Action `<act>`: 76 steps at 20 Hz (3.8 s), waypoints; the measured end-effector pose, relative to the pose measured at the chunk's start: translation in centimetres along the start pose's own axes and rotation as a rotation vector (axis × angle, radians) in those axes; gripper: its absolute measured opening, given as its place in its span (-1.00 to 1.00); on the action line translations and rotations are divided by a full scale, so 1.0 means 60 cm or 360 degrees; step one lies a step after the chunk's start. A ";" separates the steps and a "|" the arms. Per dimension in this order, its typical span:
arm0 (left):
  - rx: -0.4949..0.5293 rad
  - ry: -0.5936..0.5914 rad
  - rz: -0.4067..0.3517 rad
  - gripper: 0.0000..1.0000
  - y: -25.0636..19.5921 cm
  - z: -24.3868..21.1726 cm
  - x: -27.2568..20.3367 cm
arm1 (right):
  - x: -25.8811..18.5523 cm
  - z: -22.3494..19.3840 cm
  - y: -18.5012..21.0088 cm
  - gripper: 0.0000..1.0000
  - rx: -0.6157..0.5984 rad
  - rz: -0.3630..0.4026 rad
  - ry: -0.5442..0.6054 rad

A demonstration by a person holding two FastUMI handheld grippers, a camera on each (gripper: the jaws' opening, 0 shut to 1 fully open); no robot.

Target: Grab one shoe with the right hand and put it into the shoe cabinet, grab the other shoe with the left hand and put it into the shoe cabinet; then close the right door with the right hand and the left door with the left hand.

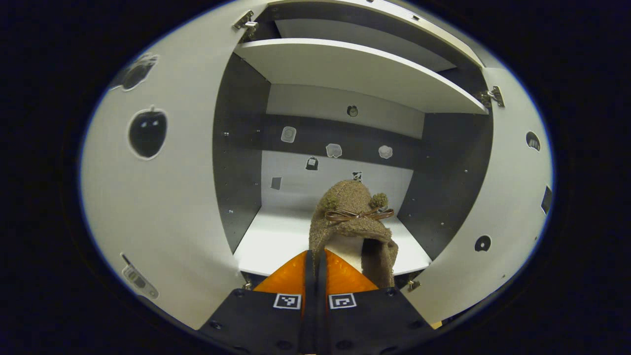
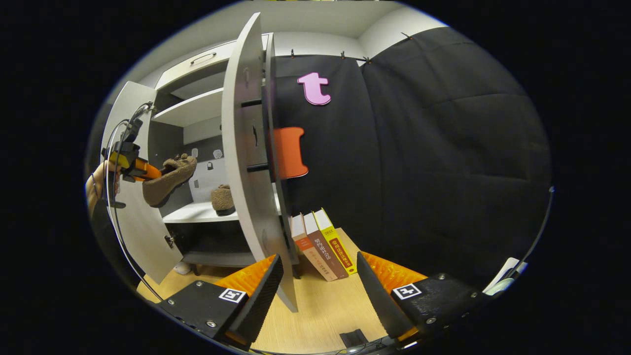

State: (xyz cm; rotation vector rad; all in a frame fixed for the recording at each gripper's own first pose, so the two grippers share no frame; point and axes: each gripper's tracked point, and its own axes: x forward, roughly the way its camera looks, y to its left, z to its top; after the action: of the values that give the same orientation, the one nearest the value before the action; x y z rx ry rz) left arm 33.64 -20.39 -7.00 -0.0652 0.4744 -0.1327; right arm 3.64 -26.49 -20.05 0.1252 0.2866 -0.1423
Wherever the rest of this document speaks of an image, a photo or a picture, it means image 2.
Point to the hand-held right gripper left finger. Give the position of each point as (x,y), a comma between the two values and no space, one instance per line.
(259,301)

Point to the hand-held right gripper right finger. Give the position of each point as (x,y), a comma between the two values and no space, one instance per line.
(379,301)

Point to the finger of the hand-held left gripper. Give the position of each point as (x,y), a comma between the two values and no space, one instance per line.
(147,171)

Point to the brown shoe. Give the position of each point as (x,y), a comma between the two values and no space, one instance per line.
(165,187)
(223,199)

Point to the white shoe cabinet door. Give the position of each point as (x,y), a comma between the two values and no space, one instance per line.
(241,197)
(143,231)

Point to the white shoe cabinet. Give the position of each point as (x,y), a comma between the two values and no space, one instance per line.
(202,130)

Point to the white cabinet shelf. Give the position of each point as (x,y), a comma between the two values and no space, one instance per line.
(197,212)
(192,107)

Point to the white cabinet drawer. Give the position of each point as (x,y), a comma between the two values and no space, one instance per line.
(197,69)

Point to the small black floor object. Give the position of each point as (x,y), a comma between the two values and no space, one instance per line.
(353,338)

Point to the white round lidded bowl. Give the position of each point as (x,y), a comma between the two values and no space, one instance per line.
(182,268)

